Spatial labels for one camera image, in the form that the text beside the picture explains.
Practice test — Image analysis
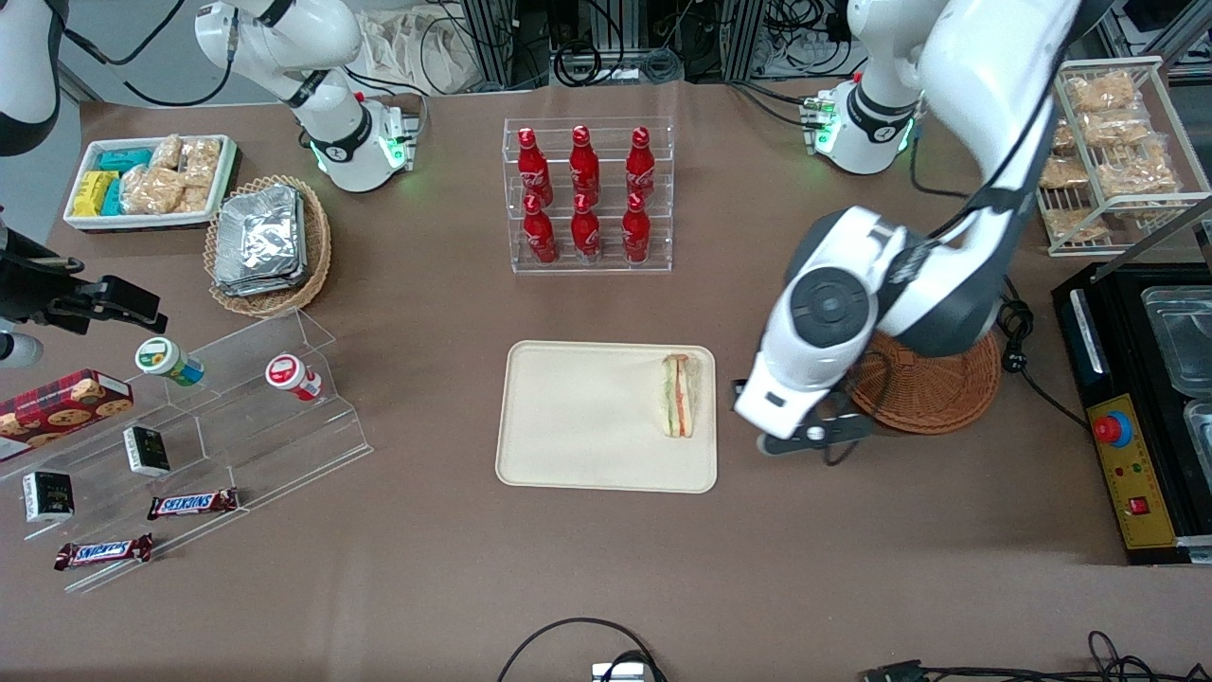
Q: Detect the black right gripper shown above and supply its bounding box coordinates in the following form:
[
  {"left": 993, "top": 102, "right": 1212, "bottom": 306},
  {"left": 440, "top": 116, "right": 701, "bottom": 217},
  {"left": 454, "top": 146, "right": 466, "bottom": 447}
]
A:
[{"left": 0, "top": 227, "right": 169, "bottom": 334}]

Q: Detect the triangle sandwich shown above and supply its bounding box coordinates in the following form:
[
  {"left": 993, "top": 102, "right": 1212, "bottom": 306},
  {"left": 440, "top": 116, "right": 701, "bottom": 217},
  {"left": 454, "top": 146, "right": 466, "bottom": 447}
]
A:
[{"left": 660, "top": 353, "right": 702, "bottom": 439}]

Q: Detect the round brown wicker basket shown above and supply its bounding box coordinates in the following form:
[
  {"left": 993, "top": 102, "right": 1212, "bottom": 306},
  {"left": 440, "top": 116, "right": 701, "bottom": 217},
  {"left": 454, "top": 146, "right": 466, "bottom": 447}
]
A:
[{"left": 847, "top": 327, "right": 1003, "bottom": 437}]

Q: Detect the light oval wicker basket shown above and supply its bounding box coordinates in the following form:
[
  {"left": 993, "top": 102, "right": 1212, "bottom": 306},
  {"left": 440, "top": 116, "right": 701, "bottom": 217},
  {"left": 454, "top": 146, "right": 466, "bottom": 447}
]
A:
[{"left": 204, "top": 175, "right": 332, "bottom": 318}]

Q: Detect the cream plastic tray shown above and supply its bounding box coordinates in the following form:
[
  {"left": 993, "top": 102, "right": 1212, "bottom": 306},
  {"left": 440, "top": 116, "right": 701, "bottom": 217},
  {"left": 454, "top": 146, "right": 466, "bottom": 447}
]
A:
[{"left": 495, "top": 341, "right": 719, "bottom": 494}]

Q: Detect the silver metal tray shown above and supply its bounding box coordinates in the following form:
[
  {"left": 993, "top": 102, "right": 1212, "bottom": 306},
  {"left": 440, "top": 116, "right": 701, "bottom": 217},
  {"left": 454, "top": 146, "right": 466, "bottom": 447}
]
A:
[
  {"left": 1184, "top": 398, "right": 1212, "bottom": 465},
  {"left": 1141, "top": 286, "right": 1212, "bottom": 397}
]

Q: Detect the cup with green lid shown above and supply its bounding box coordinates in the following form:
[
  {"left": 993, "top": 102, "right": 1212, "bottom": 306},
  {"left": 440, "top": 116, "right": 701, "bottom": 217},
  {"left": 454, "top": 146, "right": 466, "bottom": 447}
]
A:
[{"left": 135, "top": 336, "right": 205, "bottom": 387}]

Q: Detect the yellow snack pack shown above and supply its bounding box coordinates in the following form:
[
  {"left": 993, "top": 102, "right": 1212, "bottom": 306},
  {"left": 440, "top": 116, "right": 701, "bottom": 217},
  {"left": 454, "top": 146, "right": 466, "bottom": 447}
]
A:
[{"left": 74, "top": 170, "right": 119, "bottom": 218}]

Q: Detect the red plaid cookie box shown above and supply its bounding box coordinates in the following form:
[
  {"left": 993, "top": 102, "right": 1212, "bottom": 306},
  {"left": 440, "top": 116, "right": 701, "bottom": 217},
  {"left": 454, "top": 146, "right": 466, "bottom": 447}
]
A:
[{"left": 0, "top": 369, "right": 134, "bottom": 463}]

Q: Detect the stack of foil containers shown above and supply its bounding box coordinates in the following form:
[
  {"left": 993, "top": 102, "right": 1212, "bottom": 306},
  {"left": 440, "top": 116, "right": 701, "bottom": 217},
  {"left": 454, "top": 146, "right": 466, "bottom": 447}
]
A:
[{"left": 213, "top": 185, "right": 306, "bottom": 297}]

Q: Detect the small black box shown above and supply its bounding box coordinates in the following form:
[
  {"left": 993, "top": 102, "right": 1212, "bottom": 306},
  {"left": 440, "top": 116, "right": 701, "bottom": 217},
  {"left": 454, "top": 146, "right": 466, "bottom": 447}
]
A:
[
  {"left": 123, "top": 426, "right": 171, "bottom": 477},
  {"left": 23, "top": 471, "right": 75, "bottom": 524}
]

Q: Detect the white rectangular snack bin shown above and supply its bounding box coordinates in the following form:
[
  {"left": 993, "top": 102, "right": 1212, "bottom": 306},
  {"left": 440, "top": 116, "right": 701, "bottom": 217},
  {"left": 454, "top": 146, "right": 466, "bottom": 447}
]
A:
[{"left": 63, "top": 135, "right": 238, "bottom": 233}]

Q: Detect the cup with red lid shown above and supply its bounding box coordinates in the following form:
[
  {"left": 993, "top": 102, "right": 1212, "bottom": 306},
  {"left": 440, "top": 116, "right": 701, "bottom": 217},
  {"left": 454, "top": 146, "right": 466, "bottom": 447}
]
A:
[{"left": 265, "top": 353, "right": 324, "bottom": 403}]

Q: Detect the clear acrylic tiered stand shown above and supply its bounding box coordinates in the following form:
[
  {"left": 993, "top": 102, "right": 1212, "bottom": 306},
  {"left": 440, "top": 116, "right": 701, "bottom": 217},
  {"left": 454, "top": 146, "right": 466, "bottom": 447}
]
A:
[{"left": 0, "top": 308, "right": 372, "bottom": 594}]

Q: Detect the Snickers chocolate bar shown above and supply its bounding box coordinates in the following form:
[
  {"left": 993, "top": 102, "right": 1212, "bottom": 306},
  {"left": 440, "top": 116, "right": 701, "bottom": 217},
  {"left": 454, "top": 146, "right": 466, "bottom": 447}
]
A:
[
  {"left": 54, "top": 534, "right": 154, "bottom": 571},
  {"left": 147, "top": 488, "right": 240, "bottom": 521}
]

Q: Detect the red cola bottle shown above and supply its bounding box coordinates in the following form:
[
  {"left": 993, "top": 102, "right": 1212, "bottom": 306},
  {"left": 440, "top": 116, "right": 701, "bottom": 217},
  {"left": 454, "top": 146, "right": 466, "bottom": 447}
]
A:
[
  {"left": 523, "top": 194, "right": 560, "bottom": 264},
  {"left": 570, "top": 194, "right": 603, "bottom": 259},
  {"left": 568, "top": 125, "right": 601, "bottom": 205},
  {"left": 516, "top": 128, "right": 553, "bottom": 205},
  {"left": 625, "top": 126, "right": 657, "bottom": 200},
  {"left": 621, "top": 192, "right": 652, "bottom": 264}
]

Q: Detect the black sealing machine yellow panel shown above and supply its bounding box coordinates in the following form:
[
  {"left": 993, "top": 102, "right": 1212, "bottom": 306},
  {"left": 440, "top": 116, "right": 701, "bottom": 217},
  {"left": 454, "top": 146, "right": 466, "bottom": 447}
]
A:
[{"left": 1051, "top": 260, "right": 1212, "bottom": 566}]

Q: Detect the clear acrylic bottle rack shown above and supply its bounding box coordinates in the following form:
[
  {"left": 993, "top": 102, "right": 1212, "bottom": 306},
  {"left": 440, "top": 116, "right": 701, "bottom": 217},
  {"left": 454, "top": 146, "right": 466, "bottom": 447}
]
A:
[{"left": 502, "top": 117, "right": 675, "bottom": 276}]

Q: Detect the silver metal bar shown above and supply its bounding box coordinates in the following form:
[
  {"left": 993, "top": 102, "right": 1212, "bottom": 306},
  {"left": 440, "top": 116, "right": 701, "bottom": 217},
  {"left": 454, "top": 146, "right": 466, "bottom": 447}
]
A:
[{"left": 1117, "top": 194, "right": 1212, "bottom": 280}]

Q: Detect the white cloth bag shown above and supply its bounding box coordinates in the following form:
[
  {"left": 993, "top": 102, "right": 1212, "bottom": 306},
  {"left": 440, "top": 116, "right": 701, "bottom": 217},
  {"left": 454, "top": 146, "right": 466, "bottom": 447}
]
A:
[{"left": 358, "top": 9, "right": 480, "bottom": 96}]

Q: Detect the black power cable with plug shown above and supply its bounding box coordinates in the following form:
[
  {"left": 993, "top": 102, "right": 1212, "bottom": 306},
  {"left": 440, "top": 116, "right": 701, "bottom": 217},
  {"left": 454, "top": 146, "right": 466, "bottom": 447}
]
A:
[{"left": 994, "top": 279, "right": 1090, "bottom": 429}]

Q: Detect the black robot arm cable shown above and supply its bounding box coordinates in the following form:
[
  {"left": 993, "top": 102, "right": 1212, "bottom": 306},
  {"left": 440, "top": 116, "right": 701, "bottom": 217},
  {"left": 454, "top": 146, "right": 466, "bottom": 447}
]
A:
[{"left": 59, "top": 0, "right": 238, "bottom": 107}]

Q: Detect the black looped cable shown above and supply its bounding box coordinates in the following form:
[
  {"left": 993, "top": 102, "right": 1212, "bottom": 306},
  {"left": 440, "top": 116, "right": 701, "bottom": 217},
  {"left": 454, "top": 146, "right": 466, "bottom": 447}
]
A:
[{"left": 497, "top": 618, "right": 668, "bottom": 682}]

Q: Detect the black cable bundle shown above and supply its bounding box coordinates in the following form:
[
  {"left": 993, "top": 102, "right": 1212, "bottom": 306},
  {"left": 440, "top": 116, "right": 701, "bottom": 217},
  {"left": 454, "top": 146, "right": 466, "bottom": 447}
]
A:
[{"left": 918, "top": 630, "right": 1212, "bottom": 682}]

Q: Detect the aluminium frame post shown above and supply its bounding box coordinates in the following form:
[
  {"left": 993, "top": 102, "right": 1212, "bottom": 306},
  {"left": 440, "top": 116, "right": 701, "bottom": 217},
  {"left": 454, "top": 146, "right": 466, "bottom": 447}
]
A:
[
  {"left": 724, "top": 0, "right": 768, "bottom": 81},
  {"left": 459, "top": 0, "right": 550, "bottom": 91}
]

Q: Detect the white wire rack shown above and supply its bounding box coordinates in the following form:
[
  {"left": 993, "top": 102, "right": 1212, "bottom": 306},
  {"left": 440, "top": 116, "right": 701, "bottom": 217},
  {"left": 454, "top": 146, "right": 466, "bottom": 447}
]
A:
[{"left": 1037, "top": 57, "right": 1212, "bottom": 259}]

